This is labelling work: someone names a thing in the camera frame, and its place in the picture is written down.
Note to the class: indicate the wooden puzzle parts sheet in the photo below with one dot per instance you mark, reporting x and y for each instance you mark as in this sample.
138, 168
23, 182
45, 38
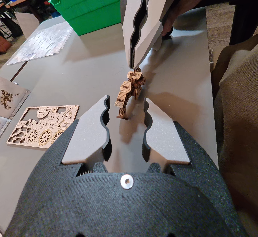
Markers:
73, 110

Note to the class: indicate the green plastic bin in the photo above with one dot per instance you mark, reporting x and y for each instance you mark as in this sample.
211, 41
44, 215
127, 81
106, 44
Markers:
90, 9

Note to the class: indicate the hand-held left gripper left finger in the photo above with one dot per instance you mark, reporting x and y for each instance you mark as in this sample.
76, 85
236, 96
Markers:
86, 138

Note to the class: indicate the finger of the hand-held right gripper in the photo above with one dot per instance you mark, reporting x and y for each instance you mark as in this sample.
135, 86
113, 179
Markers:
128, 19
153, 19

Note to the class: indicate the grey desk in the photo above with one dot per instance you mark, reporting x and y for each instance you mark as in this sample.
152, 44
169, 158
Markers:
90, 75

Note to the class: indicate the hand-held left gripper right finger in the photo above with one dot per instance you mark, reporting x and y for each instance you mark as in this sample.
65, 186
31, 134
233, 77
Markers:
167, 140

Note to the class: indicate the instruction sheet in clear sleeve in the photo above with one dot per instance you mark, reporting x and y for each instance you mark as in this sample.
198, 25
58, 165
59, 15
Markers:
44, 41

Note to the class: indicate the wooden motorcycle model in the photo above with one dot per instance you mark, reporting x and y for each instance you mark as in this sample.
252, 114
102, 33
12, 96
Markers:
125, 87

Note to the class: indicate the person's olive clothing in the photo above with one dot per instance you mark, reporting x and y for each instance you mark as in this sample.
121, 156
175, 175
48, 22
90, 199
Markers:
237, 120

